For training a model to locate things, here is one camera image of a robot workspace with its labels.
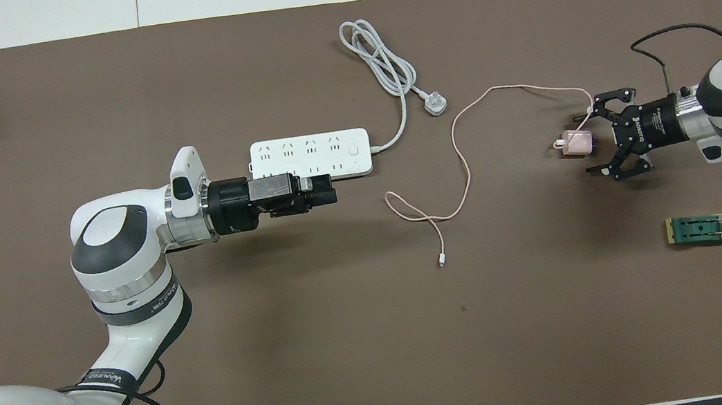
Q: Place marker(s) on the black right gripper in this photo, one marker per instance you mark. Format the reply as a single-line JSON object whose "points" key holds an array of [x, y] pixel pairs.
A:
{"points": [[650, 122]]}

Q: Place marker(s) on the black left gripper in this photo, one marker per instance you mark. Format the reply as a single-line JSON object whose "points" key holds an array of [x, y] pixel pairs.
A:
{"points": [[232, 205]]}

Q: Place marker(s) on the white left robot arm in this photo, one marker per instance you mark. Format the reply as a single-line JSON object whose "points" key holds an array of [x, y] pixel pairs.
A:
{"points": [[118, 262]]}

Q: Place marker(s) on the brown table mat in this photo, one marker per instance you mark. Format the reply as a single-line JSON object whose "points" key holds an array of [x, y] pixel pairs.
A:
{"points": [[355, 370]]}

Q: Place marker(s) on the green knife switch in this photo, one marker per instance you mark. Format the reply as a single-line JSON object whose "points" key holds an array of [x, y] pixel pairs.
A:
{"points": [[699, 229]]}

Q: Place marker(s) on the pink charger adapter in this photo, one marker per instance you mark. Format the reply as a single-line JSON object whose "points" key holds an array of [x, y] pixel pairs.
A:
{"points": [[578, 142]]}

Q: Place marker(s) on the white power strip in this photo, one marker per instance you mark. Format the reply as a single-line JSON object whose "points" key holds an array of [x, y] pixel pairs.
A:
{"points": [[326, 148]]}

